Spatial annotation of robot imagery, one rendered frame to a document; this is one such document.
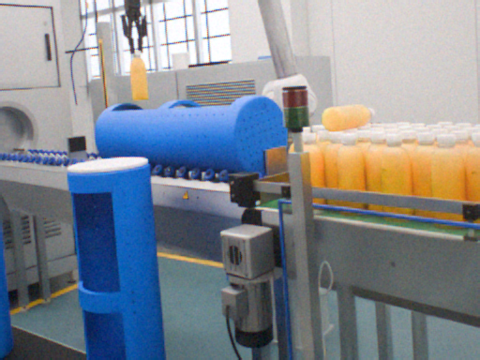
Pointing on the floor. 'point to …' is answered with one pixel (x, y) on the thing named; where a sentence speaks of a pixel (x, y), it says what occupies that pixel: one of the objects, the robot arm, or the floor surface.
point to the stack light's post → (306, 255)
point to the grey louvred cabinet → (219, 84)
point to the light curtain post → (107, 64)
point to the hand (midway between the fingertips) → (136, 46)
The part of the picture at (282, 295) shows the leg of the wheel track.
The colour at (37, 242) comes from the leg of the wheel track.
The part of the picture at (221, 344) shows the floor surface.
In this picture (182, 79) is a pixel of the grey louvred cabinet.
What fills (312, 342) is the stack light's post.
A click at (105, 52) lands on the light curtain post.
